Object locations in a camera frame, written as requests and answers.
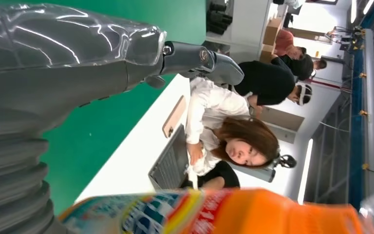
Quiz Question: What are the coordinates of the orange detergent bottle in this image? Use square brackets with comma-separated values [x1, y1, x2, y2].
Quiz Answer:
[57, 188, 374, 234]

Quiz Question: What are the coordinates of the beige smartphone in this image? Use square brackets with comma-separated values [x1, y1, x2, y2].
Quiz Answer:
[162, 95, 187, 139]

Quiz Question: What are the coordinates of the grey laptop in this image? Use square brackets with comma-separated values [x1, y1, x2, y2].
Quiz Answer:
[148, 124, 190, 191]

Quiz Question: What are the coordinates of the person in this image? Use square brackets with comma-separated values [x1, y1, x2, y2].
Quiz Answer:
[272, 29, 307, 61]
[229, 60, 313, 107]
[271, 53, 328, 81]
[185, 77, 280, 190]

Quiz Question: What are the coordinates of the black bundle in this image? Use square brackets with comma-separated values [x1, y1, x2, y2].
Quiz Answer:
[206, 1, 233, 36]

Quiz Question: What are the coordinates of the brown cardboard box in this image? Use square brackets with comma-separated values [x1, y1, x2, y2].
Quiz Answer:
[262, 18, 283, 46]
[259, 44, 275, 64]

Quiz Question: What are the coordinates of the white headset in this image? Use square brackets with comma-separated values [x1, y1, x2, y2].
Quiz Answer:
[296, 84, 313, 107]

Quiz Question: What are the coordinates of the long ceiling light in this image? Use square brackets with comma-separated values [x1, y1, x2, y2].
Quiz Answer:
[297, 138, 314, 205]

